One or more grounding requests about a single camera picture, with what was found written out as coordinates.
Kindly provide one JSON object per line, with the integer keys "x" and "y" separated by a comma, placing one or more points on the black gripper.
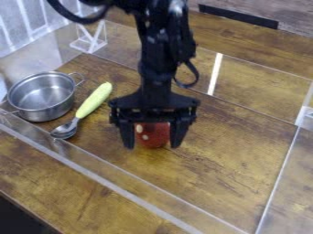
{"x": 153, "y": 104}

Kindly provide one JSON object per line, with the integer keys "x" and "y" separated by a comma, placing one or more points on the red white plush mushroom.
{"x": 153, "y": 135}

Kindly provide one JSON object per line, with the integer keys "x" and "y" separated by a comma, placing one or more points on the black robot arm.
{"x": 167, "y": 47}

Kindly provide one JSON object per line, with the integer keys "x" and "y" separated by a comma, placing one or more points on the silver metal pot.
{"x": 43, "y": 96}

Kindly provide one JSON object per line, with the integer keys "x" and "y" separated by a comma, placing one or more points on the clear acrylic front barrier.
{"x": 167, "y": 206}

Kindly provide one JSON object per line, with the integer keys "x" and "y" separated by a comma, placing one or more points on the clear acrylic triangle stand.
{"x": 90, "y": 42}

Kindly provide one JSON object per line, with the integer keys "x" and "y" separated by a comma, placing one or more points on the black strip on table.
{"x": 254, "y": 20}

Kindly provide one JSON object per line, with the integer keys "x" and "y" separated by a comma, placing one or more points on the spoon with green handle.
{"x": 64, "y": 131}

